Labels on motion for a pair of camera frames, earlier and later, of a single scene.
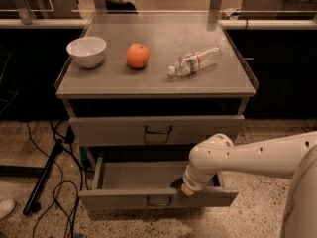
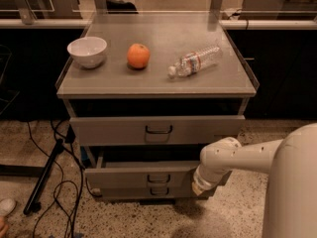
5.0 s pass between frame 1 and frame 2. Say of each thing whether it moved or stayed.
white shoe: stayed
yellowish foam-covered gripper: moved
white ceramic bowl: stayed
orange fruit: stayed
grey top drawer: stayed
